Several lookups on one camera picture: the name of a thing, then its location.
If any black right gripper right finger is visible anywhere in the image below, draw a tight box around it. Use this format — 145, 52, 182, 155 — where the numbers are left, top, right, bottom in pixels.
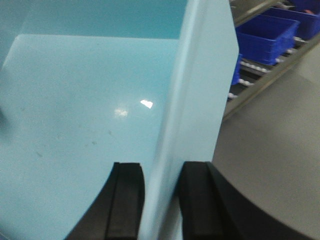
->
178, 161, 309, 240

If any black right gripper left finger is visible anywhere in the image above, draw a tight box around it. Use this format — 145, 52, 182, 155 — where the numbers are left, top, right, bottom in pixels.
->
66, 162, 145, 240

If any light blue bin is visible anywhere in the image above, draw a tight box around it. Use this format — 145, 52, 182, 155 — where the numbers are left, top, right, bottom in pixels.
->
0, 0, 238, 240

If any dark blue bin on shelf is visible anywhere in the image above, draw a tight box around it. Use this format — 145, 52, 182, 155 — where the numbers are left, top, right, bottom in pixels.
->
235, 15, 300, 65

